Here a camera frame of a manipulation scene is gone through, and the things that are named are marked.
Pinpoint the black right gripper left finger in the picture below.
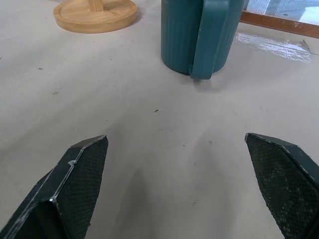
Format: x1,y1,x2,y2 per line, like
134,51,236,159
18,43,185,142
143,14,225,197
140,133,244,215
0,135,109,239

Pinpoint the round wooden stand base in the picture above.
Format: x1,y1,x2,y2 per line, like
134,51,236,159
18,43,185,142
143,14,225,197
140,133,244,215
53,0,138,33

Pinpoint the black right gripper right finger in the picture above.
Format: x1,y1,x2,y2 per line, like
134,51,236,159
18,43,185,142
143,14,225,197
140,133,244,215
245,132,319,239

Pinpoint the teal ribbed mug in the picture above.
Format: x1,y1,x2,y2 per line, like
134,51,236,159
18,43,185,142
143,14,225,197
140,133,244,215
160,0,250,80

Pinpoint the brown wooden table edge rail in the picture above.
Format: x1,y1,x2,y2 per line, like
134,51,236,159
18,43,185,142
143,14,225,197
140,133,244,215
239,10,319,39

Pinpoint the clear glossy tape patch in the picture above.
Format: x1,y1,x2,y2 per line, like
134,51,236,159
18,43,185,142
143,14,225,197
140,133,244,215
234,31,314,64

